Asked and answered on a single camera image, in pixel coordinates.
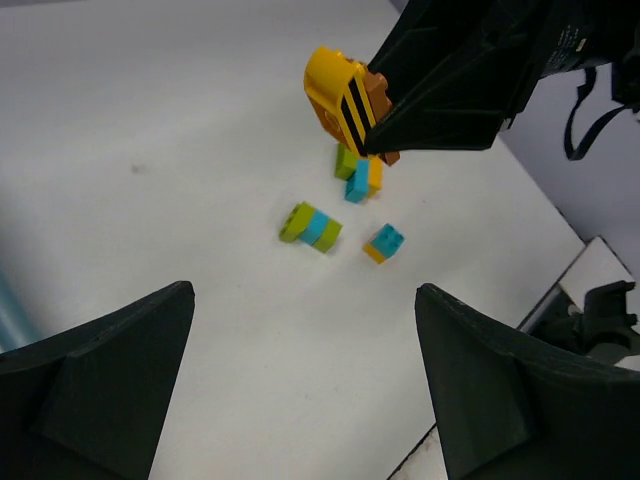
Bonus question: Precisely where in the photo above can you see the green blue yellow lego stack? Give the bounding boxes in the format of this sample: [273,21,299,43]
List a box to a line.
[334,144,385,204]

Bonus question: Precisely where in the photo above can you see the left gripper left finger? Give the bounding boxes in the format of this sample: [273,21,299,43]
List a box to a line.
[1,281,194,479]

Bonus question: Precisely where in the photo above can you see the orange brown lego brick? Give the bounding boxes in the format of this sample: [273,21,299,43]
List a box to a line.
[354,66,400,166]

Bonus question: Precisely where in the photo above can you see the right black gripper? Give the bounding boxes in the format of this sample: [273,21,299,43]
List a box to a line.
[364,1,639,153]

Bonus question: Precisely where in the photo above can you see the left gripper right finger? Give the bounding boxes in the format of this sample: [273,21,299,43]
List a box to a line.
[415,282,639,479]

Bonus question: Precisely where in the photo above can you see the yellow striped lego piece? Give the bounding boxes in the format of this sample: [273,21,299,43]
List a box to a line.
[303,46,376,158]

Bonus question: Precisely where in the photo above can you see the teal plastic compartment tray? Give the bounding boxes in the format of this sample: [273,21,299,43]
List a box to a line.
[0,275,40,352]

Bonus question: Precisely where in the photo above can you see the blue yellow lego cube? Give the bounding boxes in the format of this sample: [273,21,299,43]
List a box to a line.
[363,223,405,264]

